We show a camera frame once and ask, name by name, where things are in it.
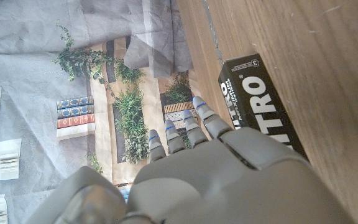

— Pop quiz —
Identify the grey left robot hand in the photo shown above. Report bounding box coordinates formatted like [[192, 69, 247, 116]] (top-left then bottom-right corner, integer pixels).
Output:
[[26, 95, 356, 224]]

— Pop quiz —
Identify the black golf ball box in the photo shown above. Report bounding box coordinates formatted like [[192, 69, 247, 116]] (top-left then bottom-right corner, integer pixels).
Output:
[[218, 53, 310, 161]]

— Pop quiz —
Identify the printed fabric backdrop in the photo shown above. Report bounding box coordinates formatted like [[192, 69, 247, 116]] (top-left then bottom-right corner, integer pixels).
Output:
[[0, 0, 226, 224]]

